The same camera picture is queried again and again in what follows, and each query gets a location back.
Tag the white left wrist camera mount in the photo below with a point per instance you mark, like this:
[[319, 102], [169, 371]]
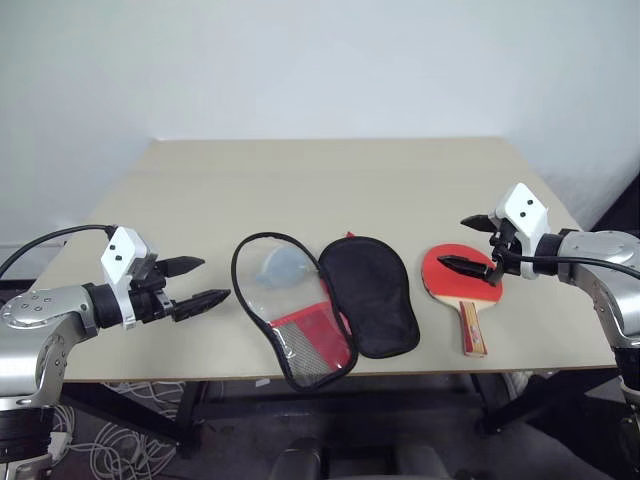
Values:
[[122, 250]]

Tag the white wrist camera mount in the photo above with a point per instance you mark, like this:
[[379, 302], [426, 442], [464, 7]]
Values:
[[522, 205], [122, 250]]

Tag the black and clear paddle case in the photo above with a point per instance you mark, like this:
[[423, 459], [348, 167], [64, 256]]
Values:
[[370, 300]]

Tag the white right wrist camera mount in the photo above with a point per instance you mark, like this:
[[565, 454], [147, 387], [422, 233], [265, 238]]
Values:
[[522, 205]]

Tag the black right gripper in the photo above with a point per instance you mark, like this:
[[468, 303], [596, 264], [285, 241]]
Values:
[[506, 237]]

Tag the black metal table frame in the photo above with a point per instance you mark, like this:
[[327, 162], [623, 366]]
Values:
[[192, 415]]

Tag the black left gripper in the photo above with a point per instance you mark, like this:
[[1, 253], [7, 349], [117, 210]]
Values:
[[147, 302]]

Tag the red table tennis paddle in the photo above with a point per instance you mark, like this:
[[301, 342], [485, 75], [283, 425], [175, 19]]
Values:
[[450, 291]]

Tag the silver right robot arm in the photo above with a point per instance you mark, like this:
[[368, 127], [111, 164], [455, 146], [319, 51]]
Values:
[[600, 250]]

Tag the grey rounded shape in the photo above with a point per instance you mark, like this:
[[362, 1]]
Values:
[[296, 460]]

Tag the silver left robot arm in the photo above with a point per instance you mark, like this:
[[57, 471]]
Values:
[[35, 305]]

